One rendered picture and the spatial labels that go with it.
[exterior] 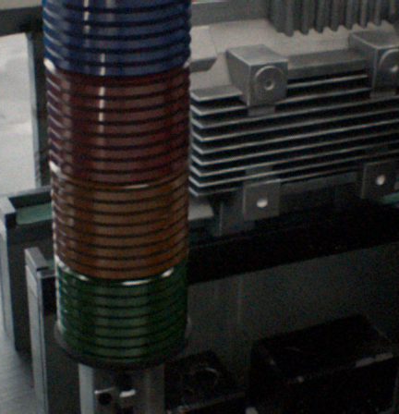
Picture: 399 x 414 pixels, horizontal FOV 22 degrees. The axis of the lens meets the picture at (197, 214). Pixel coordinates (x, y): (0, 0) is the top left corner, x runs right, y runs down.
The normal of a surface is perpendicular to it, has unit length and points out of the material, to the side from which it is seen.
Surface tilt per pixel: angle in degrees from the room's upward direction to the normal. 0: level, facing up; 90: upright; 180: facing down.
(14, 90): 0
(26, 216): 0
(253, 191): 90
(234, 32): 36
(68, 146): 65
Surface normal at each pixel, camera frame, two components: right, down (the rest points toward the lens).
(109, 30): -0.04, 0.05
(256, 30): 0.25, -0.48
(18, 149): 0.02, -0.89
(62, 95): -0.66, -0.10
